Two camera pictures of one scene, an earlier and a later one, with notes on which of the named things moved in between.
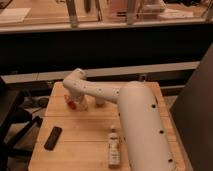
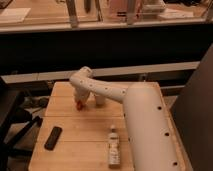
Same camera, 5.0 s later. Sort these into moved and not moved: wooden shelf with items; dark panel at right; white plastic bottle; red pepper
Moved: red pepper
Not moved: white plastic bottle; wooden shelf with items; dark panel at right
